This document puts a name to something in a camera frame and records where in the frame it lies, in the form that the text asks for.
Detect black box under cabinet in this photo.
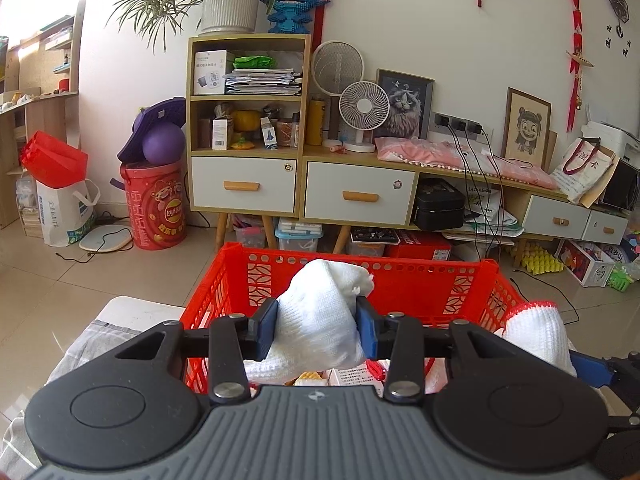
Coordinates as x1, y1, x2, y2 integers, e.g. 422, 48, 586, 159
411, 178, 465, 232

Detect red shopping bag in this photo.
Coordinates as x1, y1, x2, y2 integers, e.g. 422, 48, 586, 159
20, 131, 89, 188

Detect red snack bucket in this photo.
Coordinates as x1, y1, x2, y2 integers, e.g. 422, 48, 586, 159
120, 162, 186, 250

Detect white glove bundle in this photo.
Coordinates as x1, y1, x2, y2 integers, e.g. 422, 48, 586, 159
244, 259, 374, 385

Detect yellow toy corn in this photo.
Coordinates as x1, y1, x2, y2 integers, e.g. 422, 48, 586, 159
293, 372, 328, 387

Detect pink folded cloth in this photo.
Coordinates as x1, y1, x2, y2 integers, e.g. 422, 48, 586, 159
375, 136, 559, 191

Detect cartoon girl picture frame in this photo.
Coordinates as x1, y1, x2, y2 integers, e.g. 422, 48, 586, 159
502, 88, 552, 167

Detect white red gift bag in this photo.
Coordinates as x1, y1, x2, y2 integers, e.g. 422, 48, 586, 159
551, 138, 620, 208

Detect white floor scale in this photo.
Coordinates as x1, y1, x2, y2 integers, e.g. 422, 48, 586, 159
79, 224, 134, 254

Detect wooden desk shelf left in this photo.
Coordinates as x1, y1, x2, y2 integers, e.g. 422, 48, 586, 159
1, 0, 86, 228

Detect cat picture frame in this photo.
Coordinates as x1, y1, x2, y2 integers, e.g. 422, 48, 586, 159
374, 68, 435, 139

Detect white desk fan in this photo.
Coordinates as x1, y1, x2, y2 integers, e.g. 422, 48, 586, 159
338, 80, 390, 154

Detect low wooden drawer cabinet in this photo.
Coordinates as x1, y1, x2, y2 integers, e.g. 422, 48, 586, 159
414, 169, 632, 256

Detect yellow egg tray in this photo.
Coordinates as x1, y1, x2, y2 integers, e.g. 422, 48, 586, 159
520, 242, 564, 276

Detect round racket fan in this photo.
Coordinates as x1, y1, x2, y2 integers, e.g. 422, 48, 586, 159
311, 40, 364, 140

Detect blue Stitch figure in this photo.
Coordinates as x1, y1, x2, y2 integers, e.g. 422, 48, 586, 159
262, 0, 331, 35

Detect white glove red cuff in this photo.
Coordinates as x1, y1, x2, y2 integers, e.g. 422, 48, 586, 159
495, 301, 577, 377

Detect purple ball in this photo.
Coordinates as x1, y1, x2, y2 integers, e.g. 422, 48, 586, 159
142, 122, 186, 165

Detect wooden shelf cabinet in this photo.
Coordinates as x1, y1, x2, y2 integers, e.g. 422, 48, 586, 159
186, 34, 418, 252

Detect white shopping bag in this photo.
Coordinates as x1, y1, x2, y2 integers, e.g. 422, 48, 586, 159
37, 179, 101, 248

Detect red plastic crate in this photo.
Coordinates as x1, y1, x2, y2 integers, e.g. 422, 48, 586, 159
181, 243, 524, 385

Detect grey checkered tablecloth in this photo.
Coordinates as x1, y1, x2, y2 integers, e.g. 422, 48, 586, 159
1, 296, 184, 479

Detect white green medicine box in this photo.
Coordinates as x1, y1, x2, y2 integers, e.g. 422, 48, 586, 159
326, 364, 384, 398

